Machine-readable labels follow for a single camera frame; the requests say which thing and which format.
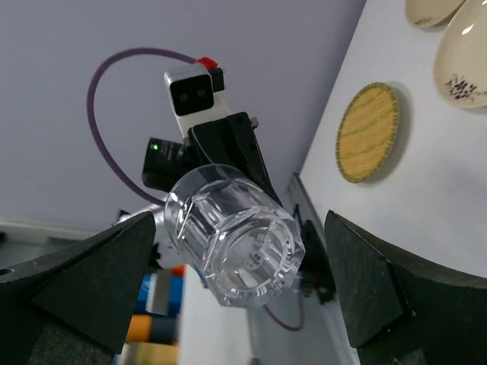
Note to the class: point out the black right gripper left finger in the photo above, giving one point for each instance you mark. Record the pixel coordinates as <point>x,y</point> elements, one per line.
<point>74,305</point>

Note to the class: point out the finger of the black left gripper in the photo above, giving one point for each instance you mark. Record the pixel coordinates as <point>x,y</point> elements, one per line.
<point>243,150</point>

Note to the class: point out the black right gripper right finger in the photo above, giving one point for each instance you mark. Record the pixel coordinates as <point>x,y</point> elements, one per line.
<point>400,308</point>

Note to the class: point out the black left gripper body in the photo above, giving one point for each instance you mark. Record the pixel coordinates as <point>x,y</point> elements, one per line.
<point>167,161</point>

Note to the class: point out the clear plastic cup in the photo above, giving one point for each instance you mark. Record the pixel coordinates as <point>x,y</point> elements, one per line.
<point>245,246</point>

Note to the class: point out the yellow woven pattern plate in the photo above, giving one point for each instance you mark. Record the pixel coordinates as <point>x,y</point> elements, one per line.
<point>367,132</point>

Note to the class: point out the beige floral plate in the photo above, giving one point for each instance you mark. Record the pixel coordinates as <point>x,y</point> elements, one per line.
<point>430,13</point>

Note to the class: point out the beige plate black spot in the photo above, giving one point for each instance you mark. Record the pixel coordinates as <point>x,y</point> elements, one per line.
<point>459,70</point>

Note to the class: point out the colourful stacked boxes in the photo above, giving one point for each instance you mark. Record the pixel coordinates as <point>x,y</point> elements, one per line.
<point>153,331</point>

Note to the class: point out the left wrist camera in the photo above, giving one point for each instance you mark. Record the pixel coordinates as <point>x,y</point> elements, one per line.
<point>195,94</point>

